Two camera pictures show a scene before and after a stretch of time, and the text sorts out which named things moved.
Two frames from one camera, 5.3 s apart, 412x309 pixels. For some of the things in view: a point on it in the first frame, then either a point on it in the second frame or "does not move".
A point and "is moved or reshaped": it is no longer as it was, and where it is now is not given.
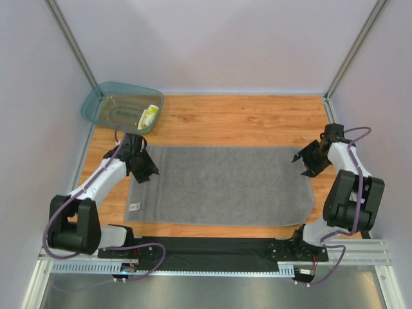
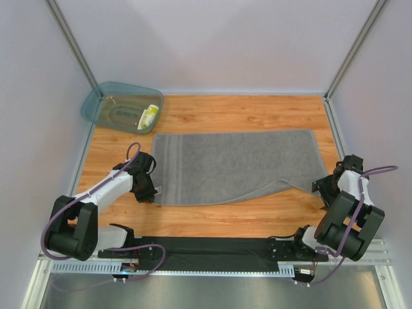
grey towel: x=269 y=187 is moved or reshaped
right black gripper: x=309 y=158 → x=322 y=188
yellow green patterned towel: x=148 y=116 does not move
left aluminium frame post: x=62 y=22 does not move
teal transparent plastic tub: x=124 y=106 does not move
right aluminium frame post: x=379 y=7 does not move
